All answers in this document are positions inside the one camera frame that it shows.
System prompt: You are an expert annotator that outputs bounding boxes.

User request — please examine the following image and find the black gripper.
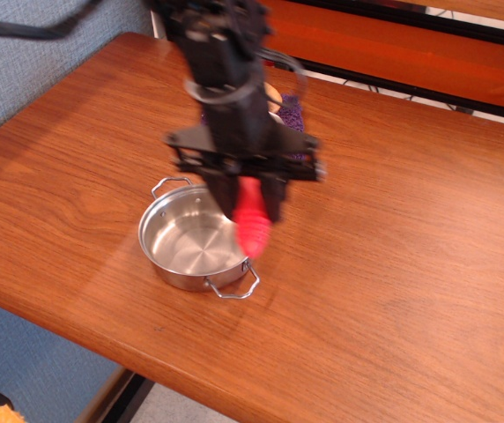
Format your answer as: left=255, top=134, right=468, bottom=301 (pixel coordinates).
left=166, top=78, right=325, bottom=224

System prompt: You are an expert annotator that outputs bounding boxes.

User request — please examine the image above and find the red handled metal spoon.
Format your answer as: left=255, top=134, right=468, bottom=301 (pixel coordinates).
left=233, top=177, right=271, bottom=259

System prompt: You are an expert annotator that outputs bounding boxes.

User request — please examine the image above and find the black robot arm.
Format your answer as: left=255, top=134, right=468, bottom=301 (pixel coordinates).
left=0, top=1, right=322, bottom=222

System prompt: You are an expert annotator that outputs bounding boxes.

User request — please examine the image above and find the stainless steel pot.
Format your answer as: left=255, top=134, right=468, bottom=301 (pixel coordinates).
left=138, top=176, right=261, bottom=300

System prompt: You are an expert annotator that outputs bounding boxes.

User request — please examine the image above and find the purple folded towel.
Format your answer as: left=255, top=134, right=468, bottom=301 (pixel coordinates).
left=197, top=87, right=307, bottom=159

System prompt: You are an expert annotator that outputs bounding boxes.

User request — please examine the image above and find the plastic chicken drumstick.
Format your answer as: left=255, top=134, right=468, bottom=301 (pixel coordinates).
left=263, top=82, right=283, bottom=115

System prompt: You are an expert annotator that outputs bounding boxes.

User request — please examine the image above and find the orange object at corner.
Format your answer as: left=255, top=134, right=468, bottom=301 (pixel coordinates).
left=0, top=405, right=26, bottom=423

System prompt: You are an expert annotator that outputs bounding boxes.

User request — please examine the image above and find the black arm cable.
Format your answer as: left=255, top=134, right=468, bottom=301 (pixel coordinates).
left=256, top=46, right=310, bottom=111

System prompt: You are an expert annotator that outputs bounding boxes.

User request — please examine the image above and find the orange panel black frame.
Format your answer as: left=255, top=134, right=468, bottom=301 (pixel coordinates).
left=154, top=0, right=504, bottom=125

